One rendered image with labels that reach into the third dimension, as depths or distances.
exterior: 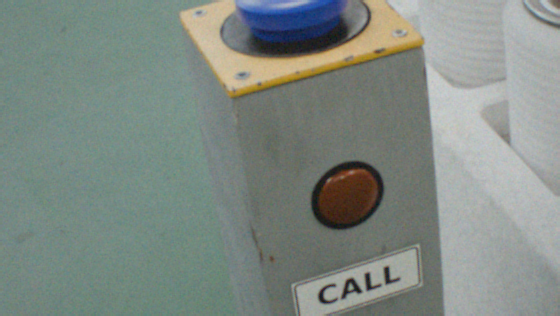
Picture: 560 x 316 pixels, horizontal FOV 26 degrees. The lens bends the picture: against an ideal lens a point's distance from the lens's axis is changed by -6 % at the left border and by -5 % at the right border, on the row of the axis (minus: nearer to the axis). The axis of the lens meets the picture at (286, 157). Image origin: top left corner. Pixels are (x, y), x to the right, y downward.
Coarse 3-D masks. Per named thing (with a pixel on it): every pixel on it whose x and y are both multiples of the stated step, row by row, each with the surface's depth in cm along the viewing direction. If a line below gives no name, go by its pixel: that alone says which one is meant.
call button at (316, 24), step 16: (240, 0) 43; (256, 0) 43; (272, 0) 43; (288, 0) 42; (304, 0) 42; (320, 0) 42; (336, 0) 43; (240, 16) 43; (256, 16) 42; (272, 16) 42; (288, 16) 42; (304, 16) 42; (320, 16) 42; (336, 16) 43; (256, 32) 44; (272, 32) 43; (288, 32) 43; (304, 32) 43; (320, 32) 43
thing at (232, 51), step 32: (224, 0) 47; (352, 0) 45; (384, 0) 45; (192, 32) 45; (224, 32) 44; (352, 32) 43; (384, 32) 43; (416, 32) 43; (224, 64) 42; (256, 64) 42; (288, 64) 42; (320, 64) 41
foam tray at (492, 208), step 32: (416, 0) 76; (448, 96) 65; (480, 96) 65; (448, 128) 63; (480, 128) 62; (448, 160) 62; (480, 160) 60; (512, 160) 59; (448, 192) 64; (480, 192) 59; (512, 192) 57; (544, 192) 57; (448, 224) 65; (480, 224) 60; (512, 224) 56; (544, 224) 55; (448, 256) 66; (480, 256) 61; (512, 256) 57; (544, 256) 53; (448, 288) 68; (480, 288) 63; (512, 288) 58; (544, 288) 54
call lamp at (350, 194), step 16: (336, 176) 44; (352, 176) 44; (368, 176) 44; (336, 192) 44; (352, 192) 44; (368, 192) 44; (320, 208) 44; (336, 208) 44; (352, 208) 44; (368, 208) 44
